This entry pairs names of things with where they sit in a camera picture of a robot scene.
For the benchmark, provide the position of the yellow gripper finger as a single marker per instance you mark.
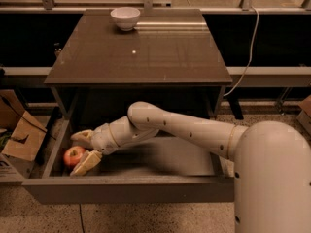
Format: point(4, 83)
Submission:
point(88, 161)
point(82, 138)

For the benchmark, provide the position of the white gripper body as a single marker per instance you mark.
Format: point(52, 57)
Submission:
point(101, 139)

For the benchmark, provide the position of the red apple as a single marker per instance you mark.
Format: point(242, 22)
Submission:
point(73, 156)

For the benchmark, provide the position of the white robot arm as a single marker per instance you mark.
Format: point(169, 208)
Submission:
point(272, 162)

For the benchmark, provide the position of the open grey top drawer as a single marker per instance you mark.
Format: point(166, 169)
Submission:
point(163, 169)

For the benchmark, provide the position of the brown cardboard box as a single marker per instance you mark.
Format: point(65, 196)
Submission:
point(21, 138)

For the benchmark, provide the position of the white ceramic bowl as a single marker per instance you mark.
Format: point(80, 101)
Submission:
point(125, 18)

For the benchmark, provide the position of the metal window rail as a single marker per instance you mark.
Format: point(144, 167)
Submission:
point(155, 8)

